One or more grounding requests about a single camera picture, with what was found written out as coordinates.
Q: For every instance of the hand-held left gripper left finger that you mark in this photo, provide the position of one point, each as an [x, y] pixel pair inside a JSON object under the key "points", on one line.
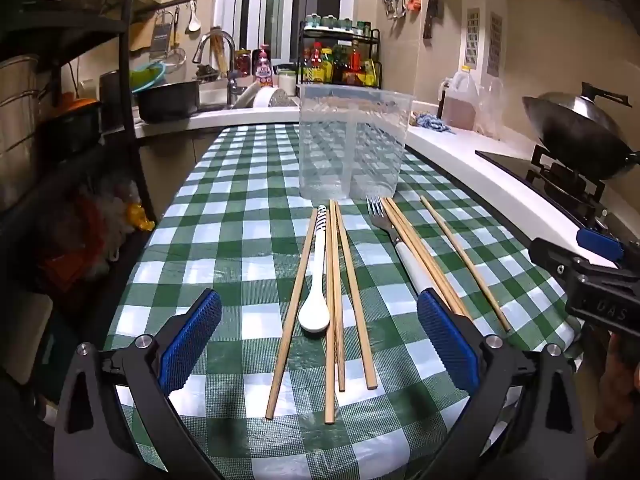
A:
{"points": [[192, 340]]}

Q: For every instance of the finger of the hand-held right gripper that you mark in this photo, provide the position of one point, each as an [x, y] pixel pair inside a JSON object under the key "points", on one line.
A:
{"points": [[550, 256], [597, 243]]}

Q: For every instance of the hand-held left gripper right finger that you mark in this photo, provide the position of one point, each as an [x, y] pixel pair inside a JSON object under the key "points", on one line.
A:
{"points": [[447, 340]]}

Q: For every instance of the wooden chopstick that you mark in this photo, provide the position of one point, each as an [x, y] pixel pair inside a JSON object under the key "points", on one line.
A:
{"points": [[466, 265], [330, 360], [292, 315], [341, 360], [360, 330], [421, 260], [430, 260]]}

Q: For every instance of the clear plastic container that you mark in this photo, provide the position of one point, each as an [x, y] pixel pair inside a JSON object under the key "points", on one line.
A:
{"points": [[350, 145]]}

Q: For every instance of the person's right hand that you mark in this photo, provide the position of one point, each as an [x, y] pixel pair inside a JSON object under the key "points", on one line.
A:
{"points": [[617, 385]]}

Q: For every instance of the green checked tablecloth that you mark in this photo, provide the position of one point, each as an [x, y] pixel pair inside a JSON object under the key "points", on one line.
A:
{"points": [[225, 240]]}

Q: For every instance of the steel wok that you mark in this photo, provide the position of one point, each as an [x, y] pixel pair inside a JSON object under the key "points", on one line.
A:
{"points": [[575, 130]]}

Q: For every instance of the yellow plastic bag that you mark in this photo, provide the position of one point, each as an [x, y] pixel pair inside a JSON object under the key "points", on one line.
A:
{"points": [[137, 215]]}

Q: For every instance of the red plastic bag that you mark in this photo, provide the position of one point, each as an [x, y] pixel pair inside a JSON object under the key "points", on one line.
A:
{"points": [[90, 240]]}

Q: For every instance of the clear plastic bag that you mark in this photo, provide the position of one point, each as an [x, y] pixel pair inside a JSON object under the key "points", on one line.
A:
{"points": [[492, 110]]}

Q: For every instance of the cooking oil jug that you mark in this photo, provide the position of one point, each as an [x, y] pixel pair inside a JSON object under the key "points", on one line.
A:
{"points": [[462, 102]]}

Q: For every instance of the blue dish cloth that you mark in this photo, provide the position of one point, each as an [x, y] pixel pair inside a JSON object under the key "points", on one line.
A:
{"points": [[430, 122]]}

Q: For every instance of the black cooking pot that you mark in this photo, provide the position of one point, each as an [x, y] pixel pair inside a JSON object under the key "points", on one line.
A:
{"points": [[167, 102]]}

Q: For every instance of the kitchen sink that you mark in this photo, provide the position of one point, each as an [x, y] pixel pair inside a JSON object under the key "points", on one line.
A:
{"points": [[215, 97]]}

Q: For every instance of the black pot with orange lid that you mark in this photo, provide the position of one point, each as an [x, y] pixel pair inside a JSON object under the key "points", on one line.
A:
{"points": [[75, 120]]}

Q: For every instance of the dark cylindrical canister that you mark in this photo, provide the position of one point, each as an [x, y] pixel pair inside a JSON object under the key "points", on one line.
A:
{"points": [[111, 100]]}

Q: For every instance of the white plate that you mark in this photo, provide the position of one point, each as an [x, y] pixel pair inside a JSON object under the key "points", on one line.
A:
{"points": [[267, 97]]}

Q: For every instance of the black shelf rack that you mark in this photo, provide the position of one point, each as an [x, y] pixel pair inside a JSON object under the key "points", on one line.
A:
{"points": [[131, 85]]}

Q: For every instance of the blue and green bowls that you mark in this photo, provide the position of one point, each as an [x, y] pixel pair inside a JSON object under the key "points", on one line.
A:
{"points": [[157, 80]]}

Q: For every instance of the green colander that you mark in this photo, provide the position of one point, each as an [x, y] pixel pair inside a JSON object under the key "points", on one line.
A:
{"points": [[145, 74]]}

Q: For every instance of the hanging cleaver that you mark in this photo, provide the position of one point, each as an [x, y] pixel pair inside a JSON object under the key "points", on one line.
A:
{"points": [[431, 10]]}

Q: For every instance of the white jar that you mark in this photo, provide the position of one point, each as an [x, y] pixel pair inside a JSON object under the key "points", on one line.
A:
{"points": [[286, 80]]}

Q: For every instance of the pink dish soap bottle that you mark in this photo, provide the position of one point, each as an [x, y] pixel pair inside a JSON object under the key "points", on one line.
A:
{"points": [[263, 67]]}

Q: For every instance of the red jar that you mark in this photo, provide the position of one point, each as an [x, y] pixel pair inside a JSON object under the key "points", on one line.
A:
{"points": [[242, 62]]}

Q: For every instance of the stainless steel pot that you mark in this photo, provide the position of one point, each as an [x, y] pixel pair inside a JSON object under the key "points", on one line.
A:
{"points": [[15, 110]]}

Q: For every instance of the upright chopstick bundle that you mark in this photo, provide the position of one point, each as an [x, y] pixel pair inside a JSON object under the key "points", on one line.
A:
{"points": [[217, 50]]}

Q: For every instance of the row of sauce bottles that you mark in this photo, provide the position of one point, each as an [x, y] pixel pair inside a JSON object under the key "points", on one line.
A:
{"points": [[325, 65]]}

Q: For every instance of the chrome kitchen faucet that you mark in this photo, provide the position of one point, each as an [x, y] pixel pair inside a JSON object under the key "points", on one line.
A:
{"points": [[215, 42]]}

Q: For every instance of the metal grater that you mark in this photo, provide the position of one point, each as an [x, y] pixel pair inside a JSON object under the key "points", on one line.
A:
{"points": [[161, 35]]}

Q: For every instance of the hanging wooden cutting board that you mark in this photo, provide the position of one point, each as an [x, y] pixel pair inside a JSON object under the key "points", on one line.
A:
{"points": [[142, 35]]}

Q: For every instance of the row of spice jars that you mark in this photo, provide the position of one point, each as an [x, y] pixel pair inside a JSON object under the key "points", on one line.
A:
{"points": [[340, 22]]}

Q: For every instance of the white ladle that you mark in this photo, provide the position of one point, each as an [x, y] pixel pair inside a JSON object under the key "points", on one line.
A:
{"points": [[194, 17]]}

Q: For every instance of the window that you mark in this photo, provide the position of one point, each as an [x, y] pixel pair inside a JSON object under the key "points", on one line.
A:
{"points": [[285, 5]]}

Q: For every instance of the wall vent grille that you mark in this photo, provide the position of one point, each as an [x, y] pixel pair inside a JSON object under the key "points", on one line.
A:
{"points": [[495, 42], [472, 35]]}

